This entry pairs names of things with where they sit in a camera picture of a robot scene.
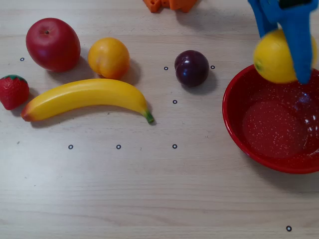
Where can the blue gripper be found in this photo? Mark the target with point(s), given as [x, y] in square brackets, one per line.
[296, 37]

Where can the yellow lemon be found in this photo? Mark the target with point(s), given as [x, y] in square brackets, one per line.
[274, 57]

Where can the red speckled bowl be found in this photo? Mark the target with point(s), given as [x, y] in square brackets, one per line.
[274, 129]

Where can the dark purple plum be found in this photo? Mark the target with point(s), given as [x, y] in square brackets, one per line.
[192, 68]

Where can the orange yellow peach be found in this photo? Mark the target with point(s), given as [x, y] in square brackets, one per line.
[108, 58]

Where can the yellow banana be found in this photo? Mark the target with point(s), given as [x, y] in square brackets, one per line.
[87, 94]

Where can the red apple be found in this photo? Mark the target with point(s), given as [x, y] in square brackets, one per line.
[52, 44]

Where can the red strawberry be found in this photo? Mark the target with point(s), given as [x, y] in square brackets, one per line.
[13, 93]

